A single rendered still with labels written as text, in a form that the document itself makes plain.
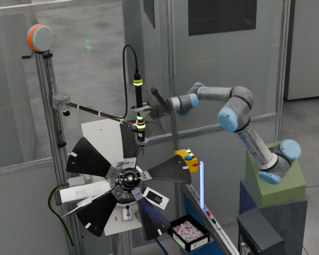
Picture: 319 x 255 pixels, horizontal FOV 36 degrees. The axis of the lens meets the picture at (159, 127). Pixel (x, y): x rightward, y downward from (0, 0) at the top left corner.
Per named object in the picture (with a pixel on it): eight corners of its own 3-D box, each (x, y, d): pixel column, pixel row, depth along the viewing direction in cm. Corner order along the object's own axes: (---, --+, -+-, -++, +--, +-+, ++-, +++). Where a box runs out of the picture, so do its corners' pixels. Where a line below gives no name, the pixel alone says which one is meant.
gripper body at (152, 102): (151, 120, 264) (172, 116, 267) (150, 105, 260) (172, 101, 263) (147, 114, 270) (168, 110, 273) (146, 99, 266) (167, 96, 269)
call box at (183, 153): (174, 164, 332) (174, 150, 327) (189, 161, 335) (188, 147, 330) (183, 176, 318) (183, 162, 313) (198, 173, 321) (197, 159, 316)
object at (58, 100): (51, 108, 304) (49, 95, 300) (60, 104, 309) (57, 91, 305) (63, 112, 299) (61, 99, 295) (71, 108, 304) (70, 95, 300)
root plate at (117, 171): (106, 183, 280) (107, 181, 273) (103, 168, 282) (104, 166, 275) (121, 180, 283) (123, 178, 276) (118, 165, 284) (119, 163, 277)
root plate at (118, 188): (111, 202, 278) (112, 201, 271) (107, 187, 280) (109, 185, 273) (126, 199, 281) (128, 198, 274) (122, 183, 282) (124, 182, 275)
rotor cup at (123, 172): (117, 196, 282) (120, 193, 270) (112, 171, 285) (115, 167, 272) (142, 190, 286) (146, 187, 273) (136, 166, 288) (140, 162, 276)
